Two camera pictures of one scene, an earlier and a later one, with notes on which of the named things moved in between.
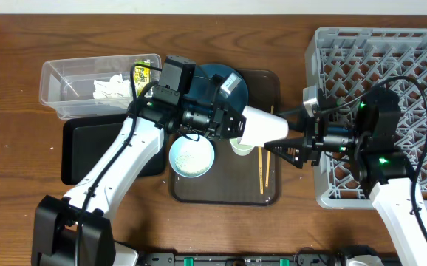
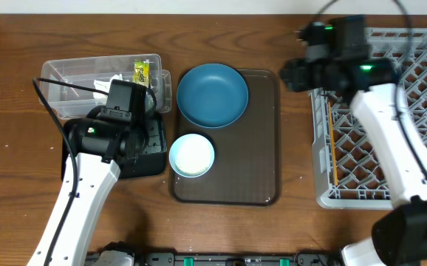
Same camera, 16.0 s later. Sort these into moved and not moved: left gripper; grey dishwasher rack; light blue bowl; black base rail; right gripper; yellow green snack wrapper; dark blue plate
Moved: right gripper; left gripper
Not moved: black base rail; dark blue plate; yellow green snack wrapper; grey dishwasher rack; light blue bowl
